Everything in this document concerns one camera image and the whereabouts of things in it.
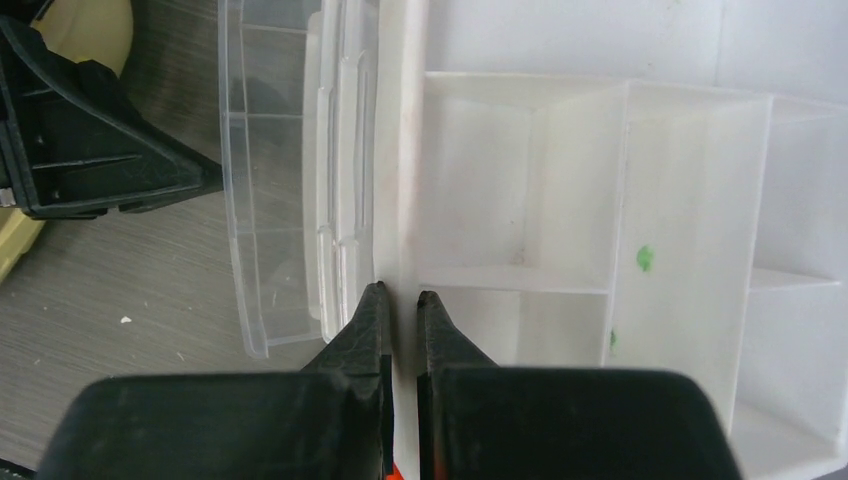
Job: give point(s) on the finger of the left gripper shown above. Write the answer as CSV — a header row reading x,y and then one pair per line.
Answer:
x,y
74,147

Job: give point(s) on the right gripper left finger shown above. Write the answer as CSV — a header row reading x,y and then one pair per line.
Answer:
x,y
332,419

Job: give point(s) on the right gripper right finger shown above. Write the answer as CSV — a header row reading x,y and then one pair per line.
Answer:
x,y
481,420

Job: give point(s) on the white divided organizer tray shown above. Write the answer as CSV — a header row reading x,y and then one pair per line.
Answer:
x,y
637,184

